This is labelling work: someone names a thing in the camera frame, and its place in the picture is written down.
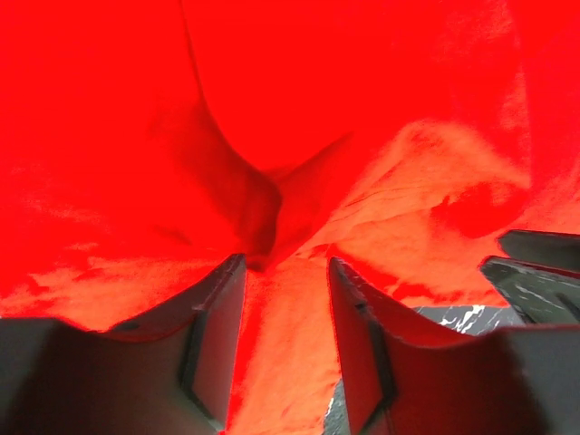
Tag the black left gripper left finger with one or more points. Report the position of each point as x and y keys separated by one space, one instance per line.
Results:
x=168 y=370

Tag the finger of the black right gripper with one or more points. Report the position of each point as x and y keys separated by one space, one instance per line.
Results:
x=539 y=294
x=557 y=250

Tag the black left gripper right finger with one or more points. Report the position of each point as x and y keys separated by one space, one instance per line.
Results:
x=405 y=374

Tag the red t-shirt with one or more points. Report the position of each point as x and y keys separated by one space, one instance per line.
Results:
x=143 y=142

